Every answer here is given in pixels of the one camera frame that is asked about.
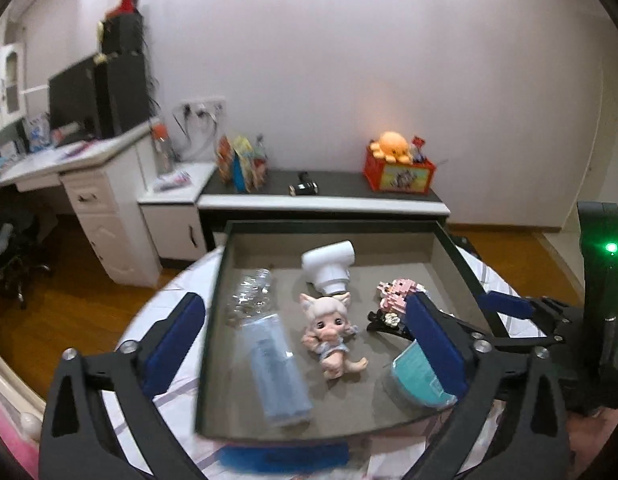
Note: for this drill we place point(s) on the clear bottle orange cap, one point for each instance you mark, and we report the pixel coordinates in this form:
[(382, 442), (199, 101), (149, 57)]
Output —
[(162, 152)]

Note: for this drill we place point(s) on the small toy figures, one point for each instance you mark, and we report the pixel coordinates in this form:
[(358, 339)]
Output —
[(419, 150)]

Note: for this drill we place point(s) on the red toy box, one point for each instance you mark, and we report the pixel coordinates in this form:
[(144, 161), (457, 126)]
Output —
[(399, 175)]

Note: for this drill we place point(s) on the white glass-door cabinet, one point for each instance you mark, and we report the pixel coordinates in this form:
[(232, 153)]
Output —
[(9, 85)]

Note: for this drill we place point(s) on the black computer tower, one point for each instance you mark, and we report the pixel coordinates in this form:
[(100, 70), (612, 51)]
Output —
[(124, 95)]

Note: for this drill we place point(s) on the small black device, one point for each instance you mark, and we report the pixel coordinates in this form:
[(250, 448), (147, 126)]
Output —
[(301, 185)]

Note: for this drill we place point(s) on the clear plastic bottle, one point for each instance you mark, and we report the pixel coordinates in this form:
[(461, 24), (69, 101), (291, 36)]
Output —
[(249, 295)]

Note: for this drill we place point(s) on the pink-eared doll figure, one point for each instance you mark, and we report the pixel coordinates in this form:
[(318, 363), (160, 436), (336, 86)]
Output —
[(329, 332)]

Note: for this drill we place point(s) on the pink paper packet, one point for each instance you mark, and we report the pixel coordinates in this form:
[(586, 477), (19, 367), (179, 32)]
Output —
[(171, 181)]

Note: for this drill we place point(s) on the white handheld device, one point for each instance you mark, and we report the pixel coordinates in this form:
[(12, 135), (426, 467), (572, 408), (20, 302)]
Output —
[(329, 267)]

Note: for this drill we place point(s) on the black box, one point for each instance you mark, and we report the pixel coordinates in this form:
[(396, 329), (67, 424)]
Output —
[(121, 35)]

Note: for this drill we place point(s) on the yellow figurine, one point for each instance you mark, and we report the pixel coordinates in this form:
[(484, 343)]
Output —
[(101, 42)]

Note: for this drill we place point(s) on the low black-top cabinet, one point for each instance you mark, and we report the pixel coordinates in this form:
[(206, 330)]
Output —
[(339, 190)]

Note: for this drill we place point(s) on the teal packet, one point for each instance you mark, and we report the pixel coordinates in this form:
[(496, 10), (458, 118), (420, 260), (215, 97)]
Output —
[(414, 372)]

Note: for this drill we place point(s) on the black office chair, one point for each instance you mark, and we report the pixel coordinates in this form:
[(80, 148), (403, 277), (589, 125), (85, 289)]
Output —
[(14, 250)]

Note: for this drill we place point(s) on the shallow grey tray box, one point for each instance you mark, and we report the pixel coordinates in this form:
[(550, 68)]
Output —
[(359, 400)]

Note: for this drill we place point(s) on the blue flat strip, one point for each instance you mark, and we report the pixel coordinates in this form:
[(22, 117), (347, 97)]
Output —
[(284, 459)]

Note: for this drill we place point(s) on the black floor scale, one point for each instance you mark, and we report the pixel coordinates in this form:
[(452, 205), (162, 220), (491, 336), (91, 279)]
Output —
[(466, 245)]

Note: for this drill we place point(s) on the white bed post knob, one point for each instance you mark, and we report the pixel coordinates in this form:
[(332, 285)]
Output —
[(31, 422)]

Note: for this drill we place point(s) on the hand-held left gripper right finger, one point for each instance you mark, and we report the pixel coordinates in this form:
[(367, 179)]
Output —
[(436, 345)]

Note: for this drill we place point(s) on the blue box on desk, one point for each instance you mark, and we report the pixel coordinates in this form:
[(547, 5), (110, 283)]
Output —
[(37, 134)]

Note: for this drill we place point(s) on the orange octopus plush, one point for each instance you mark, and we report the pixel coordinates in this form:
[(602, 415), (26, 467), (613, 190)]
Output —
[(391, 145)]

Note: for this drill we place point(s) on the black hair clip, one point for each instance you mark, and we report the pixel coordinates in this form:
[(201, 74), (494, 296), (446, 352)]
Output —
[(384, 322)]

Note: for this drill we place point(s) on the white desk with drawers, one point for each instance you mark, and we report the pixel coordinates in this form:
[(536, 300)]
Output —
[(114, 210)]

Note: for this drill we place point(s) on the pink brick cat toy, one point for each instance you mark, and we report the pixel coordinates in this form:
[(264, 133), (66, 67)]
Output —
[(396, 294)]

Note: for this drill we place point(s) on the white wall socket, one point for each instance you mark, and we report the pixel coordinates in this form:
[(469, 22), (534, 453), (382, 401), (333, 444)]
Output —
[(204, 105)]

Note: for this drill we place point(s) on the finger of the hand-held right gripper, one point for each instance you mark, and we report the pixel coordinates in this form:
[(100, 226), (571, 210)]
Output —
[(529, 342), (504, 304)]

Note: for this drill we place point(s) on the colourful snack bags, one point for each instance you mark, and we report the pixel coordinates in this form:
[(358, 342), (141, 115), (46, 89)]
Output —
[(244, 165)]

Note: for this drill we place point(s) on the black monitor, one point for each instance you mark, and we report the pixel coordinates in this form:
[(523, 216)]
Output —
[(71, 95)]

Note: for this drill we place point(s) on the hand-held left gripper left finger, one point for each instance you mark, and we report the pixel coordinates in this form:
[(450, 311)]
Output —
[(174, 345)]

